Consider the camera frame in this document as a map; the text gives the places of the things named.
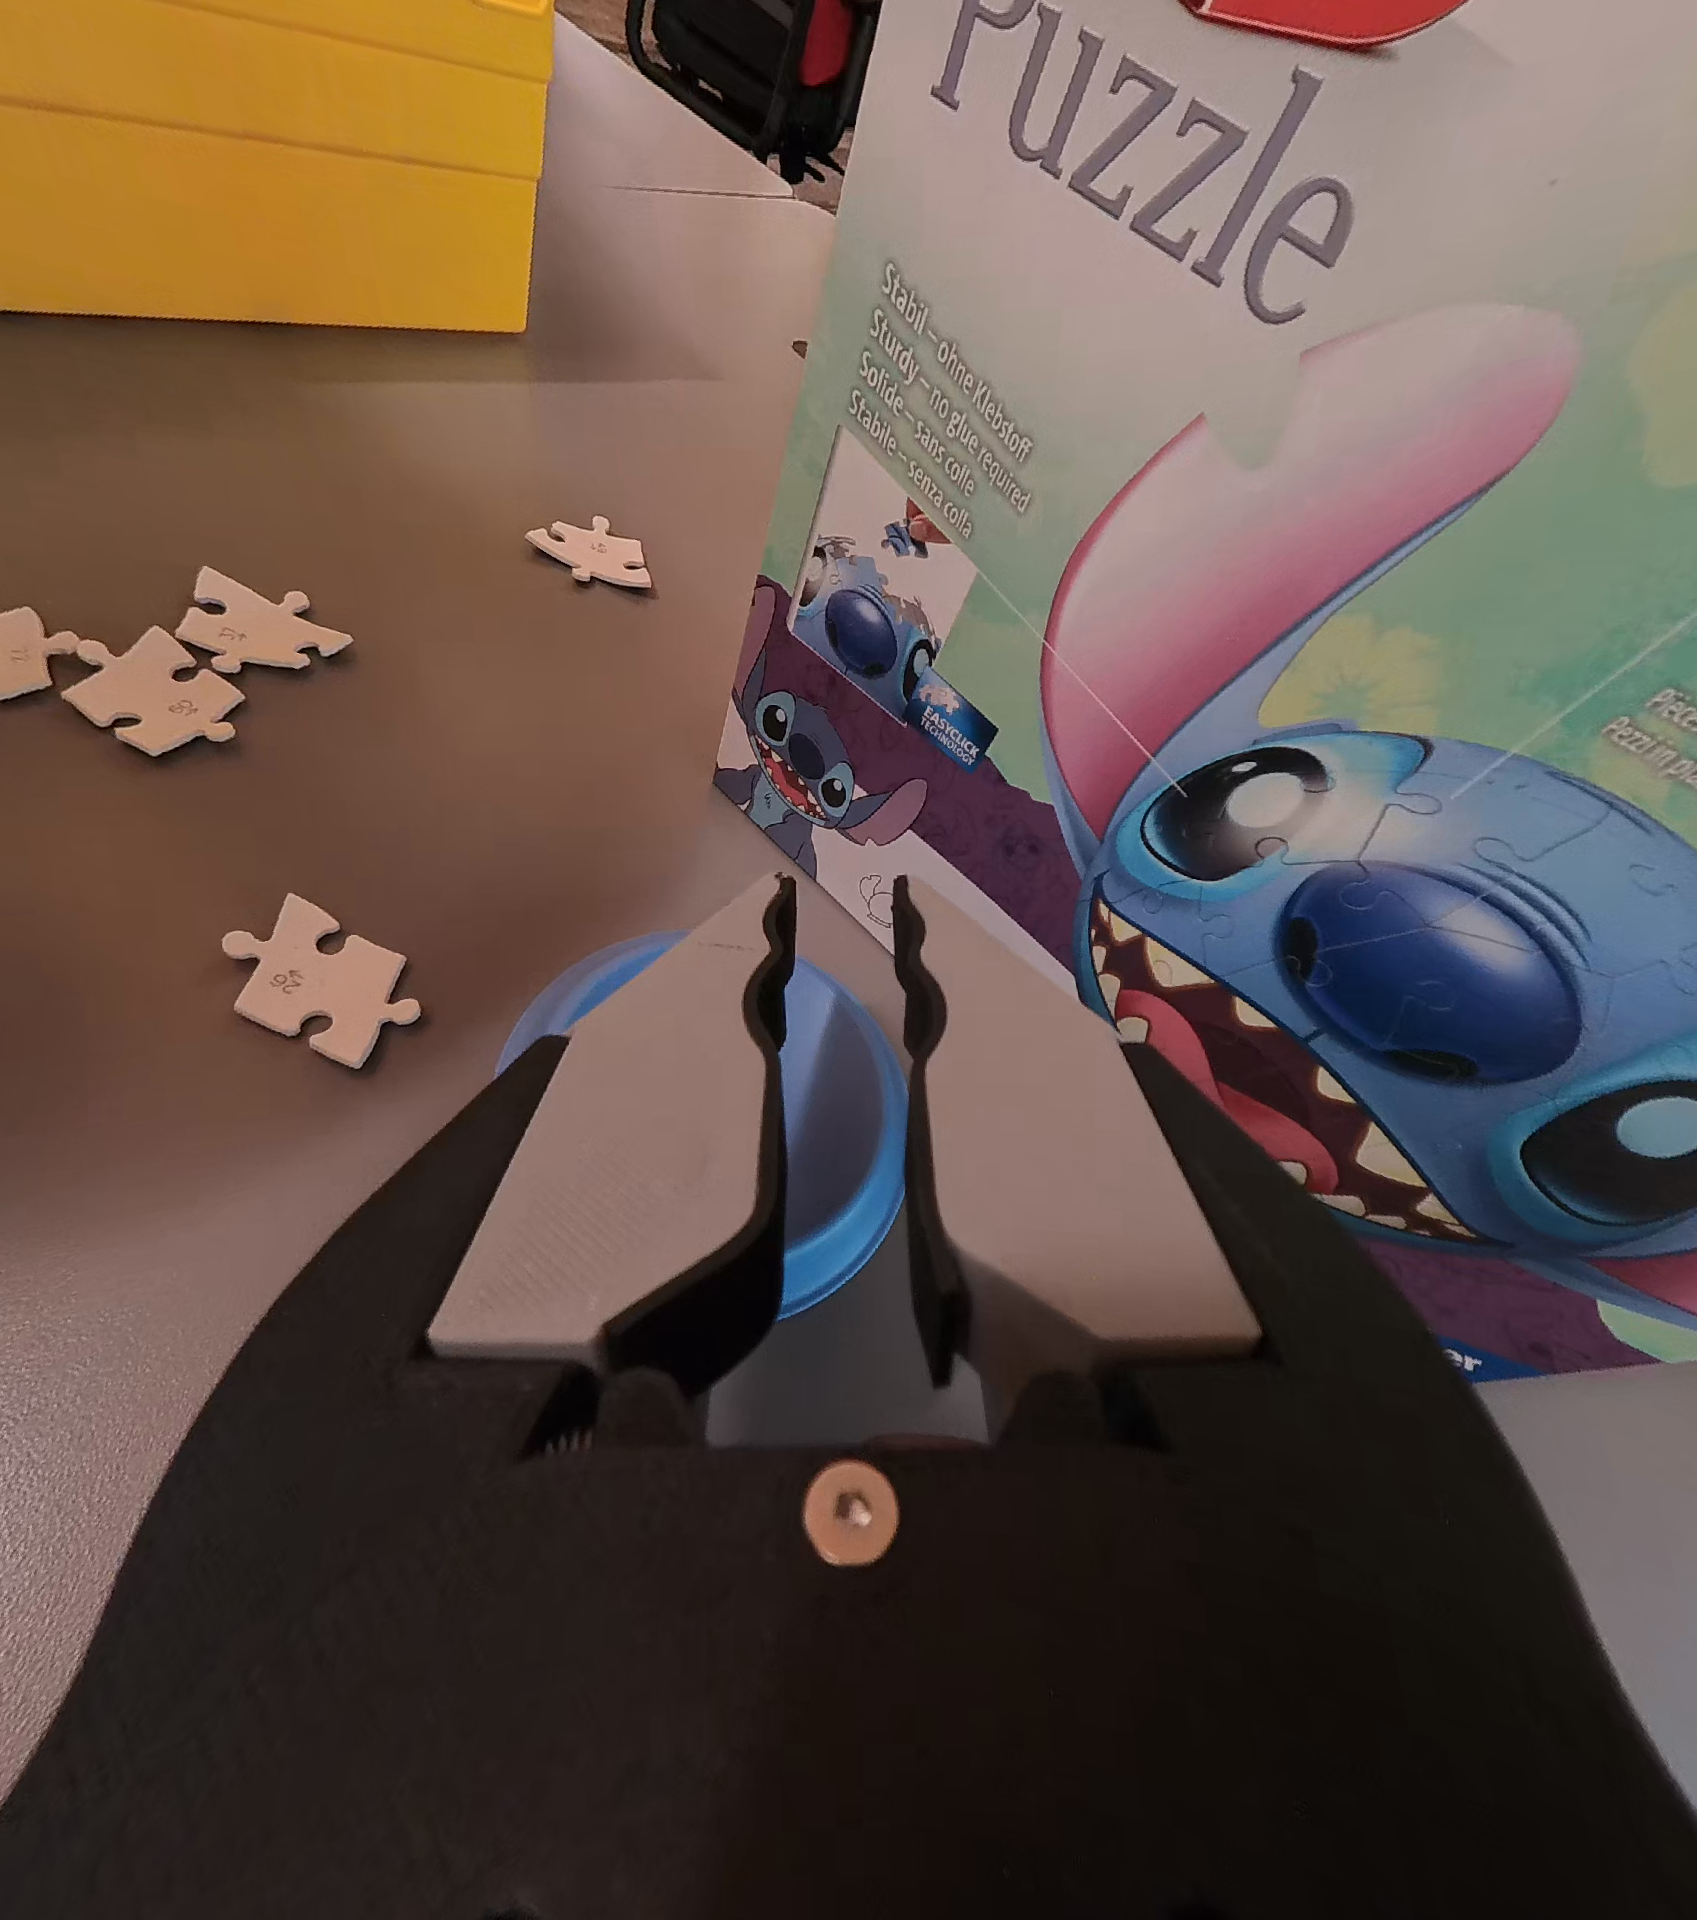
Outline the black frame with red part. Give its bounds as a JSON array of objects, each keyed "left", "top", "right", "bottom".
[{"left": 621, "top": 0, "right": 887, "bottom": 189}]

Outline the yellow plastic bin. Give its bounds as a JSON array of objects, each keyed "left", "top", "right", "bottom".
[{"left": 0, "top": 0, "right": 557, "bottom": 336}]

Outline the blue round ball stand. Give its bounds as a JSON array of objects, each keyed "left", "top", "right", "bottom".
[{"left": 495, "top": 928, "right": 913, "bottom": 1323}]

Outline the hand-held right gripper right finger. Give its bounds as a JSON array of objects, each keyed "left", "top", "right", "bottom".
[{"left": 889, "top": 874, "right": 1265, "bottom": 1395}]

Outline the printed puzzle box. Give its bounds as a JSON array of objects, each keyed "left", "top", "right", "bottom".
[{"left": 713, "top": 0, "right": 1697, "bottom": 1375}]

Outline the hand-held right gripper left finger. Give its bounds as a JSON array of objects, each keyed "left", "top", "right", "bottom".
[{"left": 425, "top": 871, "right": 800, "bottom": 1404}]

